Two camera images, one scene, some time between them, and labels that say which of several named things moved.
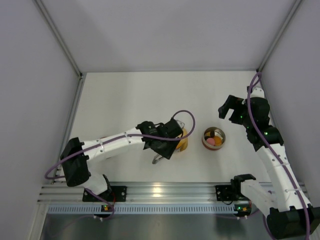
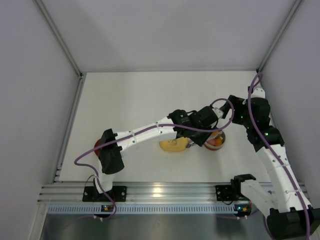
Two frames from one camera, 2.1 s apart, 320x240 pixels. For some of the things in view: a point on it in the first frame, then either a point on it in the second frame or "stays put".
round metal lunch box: [213, 138] stays put
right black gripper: [234, 113] stays put
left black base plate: [112, 194] stays put
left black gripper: [163, 150] to [197, 136]
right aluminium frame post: [295, 10] stays put
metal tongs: [156, 160] to [190, 143]
